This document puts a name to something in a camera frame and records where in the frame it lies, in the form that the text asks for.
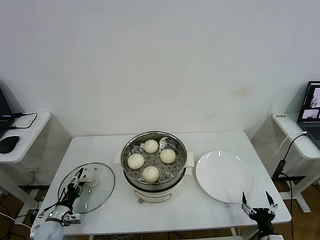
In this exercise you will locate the white steamed baozi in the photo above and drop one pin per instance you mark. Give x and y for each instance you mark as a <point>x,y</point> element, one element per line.
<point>168,156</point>
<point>135,161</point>
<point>150,173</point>
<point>151,146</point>

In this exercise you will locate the white round plate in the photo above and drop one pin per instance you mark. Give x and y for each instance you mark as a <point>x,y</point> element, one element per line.
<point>225,175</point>

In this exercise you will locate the black laptop with dark screen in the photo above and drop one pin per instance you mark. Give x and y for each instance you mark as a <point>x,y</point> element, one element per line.
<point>3,107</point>

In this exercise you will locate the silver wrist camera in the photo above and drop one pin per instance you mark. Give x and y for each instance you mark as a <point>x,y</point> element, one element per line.
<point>72,220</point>
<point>272,236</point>

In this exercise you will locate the black computer mouse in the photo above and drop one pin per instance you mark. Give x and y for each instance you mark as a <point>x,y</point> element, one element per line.
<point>9,143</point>

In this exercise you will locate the white side desk with label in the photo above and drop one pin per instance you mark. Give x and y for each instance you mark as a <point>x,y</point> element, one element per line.
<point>307,152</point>

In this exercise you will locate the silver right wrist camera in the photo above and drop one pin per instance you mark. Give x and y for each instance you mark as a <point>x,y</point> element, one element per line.
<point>272,236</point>

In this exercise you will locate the grey laptop showing camera windows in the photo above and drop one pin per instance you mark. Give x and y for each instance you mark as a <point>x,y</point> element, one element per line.
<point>312,105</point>

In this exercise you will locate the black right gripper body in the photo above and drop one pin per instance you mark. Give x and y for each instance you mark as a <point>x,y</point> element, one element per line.
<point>264,216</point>

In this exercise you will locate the white side desk with mouse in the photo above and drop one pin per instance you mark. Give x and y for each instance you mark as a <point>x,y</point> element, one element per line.
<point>37,135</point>

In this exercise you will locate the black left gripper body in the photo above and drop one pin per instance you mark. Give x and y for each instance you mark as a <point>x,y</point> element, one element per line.
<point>72,193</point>

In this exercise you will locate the white wall socket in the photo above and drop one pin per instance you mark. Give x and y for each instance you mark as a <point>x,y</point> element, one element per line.
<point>34,171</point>

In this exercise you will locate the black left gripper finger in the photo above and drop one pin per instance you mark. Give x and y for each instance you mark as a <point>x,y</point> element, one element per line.
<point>80,172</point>
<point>80,186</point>

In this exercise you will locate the small white printed label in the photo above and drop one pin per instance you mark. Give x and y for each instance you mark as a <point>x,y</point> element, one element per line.
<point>281,115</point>

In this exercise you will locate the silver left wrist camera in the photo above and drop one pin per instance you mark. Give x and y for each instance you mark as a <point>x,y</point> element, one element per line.
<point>72,220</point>

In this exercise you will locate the perforated steel steamer basket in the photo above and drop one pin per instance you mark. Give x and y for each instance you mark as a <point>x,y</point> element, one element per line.
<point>175,172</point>

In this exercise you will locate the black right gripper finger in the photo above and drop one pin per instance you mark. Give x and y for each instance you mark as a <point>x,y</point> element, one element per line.
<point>244,199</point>
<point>269,198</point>

